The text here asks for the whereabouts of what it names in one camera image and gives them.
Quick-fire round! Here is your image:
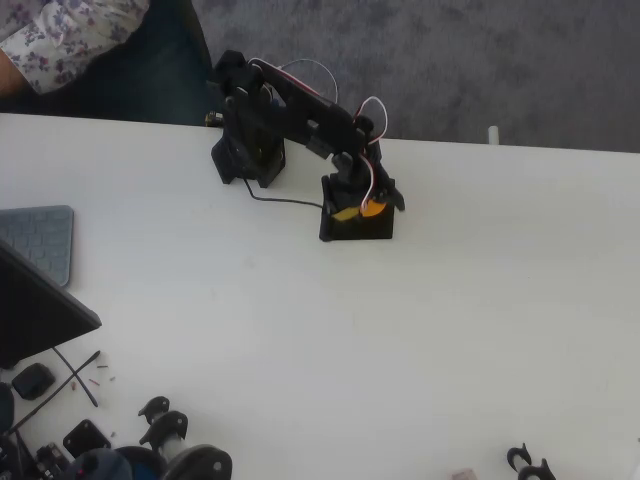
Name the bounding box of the bare forearm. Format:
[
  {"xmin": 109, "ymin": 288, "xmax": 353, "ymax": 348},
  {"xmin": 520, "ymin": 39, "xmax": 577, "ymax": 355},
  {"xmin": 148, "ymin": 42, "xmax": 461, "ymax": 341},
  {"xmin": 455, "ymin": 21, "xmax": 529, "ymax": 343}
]
[{"xmin": 0, "ymin": 49, "xmax": 37, "ymax": 99}]

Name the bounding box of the black square box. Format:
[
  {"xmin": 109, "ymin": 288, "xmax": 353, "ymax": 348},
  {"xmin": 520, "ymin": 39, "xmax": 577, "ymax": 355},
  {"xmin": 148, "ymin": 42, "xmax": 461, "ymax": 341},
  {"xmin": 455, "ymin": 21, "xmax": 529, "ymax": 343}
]
[{"xmin": 322, "ymin": 199, "xmax": 396, "ymax": 244}]

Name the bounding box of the black square mounting plate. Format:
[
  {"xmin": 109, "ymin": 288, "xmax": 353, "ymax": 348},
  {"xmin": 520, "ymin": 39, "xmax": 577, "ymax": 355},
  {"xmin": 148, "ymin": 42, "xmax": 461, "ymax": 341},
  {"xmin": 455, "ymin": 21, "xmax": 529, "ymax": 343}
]
[{"xmin": 62, "ymin": 418, "xmax": 113, "ymax": 459}]

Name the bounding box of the person in floral shirt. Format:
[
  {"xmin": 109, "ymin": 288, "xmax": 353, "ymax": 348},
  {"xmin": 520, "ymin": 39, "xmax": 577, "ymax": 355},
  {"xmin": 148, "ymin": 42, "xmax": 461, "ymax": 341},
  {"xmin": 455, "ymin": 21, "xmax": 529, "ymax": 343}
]
[{"xmin": 0, "ymin": 0, "xmax": 216, "ymax": 126}]

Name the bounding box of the black stand with clamp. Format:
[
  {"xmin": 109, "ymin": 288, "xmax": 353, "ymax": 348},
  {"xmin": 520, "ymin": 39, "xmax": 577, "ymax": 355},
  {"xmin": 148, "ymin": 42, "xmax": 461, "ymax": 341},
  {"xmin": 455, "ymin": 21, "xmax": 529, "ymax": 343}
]
[{"xmin": 506, "ymin": 442, "xmax": 558, "ymax": 480}]

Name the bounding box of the grey keyboard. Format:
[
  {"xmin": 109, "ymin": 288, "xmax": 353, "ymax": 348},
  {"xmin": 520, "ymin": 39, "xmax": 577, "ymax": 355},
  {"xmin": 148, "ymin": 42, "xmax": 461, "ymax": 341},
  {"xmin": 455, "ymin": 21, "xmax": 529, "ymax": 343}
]
[{"xmin": 0, "ymin": 204, "xmax": 75, "ymax": 287}]

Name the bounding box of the white floral shirt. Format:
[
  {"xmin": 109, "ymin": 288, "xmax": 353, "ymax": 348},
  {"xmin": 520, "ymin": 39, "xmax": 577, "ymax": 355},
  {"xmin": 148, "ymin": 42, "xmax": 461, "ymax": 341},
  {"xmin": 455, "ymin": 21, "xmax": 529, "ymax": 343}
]
[{"xmin": 0, "ymin": 0, "xmax": 151, "ymax": 95}]

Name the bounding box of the thin black stick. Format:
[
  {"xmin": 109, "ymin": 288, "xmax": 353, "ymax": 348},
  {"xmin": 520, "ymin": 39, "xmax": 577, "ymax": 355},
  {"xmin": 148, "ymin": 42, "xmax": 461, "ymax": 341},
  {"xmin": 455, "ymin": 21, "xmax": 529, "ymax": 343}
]
[
  {"xmin": 5, "ymin": 350, "xmax": 102, "ymax": 436},
  {"xmin": 52, "ymin": 346, "xmax": 100, "ymax": 408}
]

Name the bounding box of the black laptop screen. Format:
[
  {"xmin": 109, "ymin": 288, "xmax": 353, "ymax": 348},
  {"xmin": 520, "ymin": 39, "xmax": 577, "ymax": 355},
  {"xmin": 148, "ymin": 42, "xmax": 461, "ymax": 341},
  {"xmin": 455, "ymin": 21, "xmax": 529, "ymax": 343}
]
[{"xmin": 0, "ymin": 237, "xmax": 103, "ymax": 370}]

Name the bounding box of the blue plastic clamp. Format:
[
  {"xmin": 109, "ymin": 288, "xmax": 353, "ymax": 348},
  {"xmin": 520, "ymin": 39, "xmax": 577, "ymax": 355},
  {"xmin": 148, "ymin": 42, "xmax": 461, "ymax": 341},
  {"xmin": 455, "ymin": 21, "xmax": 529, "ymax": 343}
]
[{"xmin": 115, "ymin": 445, "xmax": 167, "ymax": 480}]

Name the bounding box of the small black rounded box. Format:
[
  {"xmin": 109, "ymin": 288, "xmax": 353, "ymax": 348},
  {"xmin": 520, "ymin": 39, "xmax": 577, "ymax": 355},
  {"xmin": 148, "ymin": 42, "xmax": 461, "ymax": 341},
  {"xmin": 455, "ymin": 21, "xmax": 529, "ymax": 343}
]
[{"xmin": 11, "ymin": 363, "xmax": 56, "ymax": 401}]

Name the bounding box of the black circuit board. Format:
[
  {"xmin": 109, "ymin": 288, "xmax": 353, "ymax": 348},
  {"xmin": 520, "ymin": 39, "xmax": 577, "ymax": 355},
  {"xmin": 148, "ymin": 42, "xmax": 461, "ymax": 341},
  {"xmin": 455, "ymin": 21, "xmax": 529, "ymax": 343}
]
[{"xmin": 33, "ymin": 442, "xmax": 72, "ymax": 480}]

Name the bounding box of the dark round object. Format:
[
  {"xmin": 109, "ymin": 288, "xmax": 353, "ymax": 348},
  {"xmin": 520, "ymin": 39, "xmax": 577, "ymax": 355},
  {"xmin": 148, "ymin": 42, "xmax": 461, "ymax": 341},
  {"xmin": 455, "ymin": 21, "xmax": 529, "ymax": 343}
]
[{"xmin": 0, "ymin": 382, "xmax": 16, "ymax": 434}]

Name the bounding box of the black tube camera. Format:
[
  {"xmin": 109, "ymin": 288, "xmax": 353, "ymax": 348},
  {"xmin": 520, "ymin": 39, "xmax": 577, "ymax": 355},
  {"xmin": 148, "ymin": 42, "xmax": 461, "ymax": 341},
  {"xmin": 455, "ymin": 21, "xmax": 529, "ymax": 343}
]
[{"xmin": 318, "ymin": 174, "xmax": 336, "ymax": 243}]

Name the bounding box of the thin black camera cable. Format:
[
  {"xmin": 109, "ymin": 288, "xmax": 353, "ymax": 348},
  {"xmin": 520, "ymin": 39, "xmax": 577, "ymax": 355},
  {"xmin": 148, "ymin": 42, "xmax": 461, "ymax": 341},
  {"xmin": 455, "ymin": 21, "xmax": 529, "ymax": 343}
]
[{"xmin": 241, "ymin": 178, "xmax": 325, "ymax": 209}]

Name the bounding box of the red white servo wire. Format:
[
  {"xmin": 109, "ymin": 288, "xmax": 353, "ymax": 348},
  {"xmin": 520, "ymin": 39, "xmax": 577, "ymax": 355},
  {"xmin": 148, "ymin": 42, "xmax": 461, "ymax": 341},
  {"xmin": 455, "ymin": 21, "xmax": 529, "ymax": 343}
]
[
  {"xmin": 355, "ymin": 96, "xmax": 389, "ymax": 212},
  {"xmin": 248, "ymin": 58, "xmax": 331, "ymax": 109}
]

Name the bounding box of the thin grey cable loop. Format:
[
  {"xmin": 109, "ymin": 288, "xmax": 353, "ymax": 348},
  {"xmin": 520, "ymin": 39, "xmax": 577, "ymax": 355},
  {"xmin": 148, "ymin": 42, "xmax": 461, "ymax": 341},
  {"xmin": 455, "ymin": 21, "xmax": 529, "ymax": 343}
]
[{"xmin": 279, "ymin": 58, "xmax": 339, "ymax": 119}]

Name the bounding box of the black cable bundle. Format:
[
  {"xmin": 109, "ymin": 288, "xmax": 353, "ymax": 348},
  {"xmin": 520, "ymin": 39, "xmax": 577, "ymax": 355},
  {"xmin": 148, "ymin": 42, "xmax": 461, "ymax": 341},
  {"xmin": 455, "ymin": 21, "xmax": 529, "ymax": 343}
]
[{"xmin": 0, "ymin": 433, "xmax": 26, "ymax": 480}]

